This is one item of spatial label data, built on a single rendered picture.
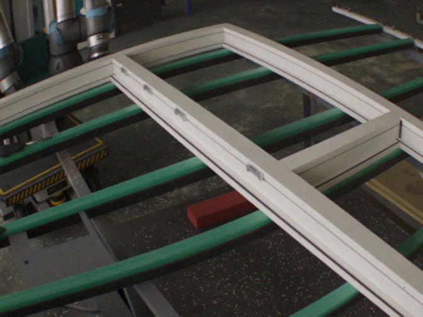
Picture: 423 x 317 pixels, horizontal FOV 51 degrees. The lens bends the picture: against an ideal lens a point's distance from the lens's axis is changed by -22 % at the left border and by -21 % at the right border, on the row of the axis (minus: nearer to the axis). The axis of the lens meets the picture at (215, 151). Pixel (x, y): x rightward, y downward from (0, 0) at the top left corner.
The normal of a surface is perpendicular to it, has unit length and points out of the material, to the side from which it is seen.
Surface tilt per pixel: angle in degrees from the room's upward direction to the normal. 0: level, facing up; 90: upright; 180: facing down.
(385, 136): 90
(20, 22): 90
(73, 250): 0
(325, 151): 0
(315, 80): 90
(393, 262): 0
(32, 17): 90
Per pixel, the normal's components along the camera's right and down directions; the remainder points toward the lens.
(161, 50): 0.51, 0.41
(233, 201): -0.07, -0.86
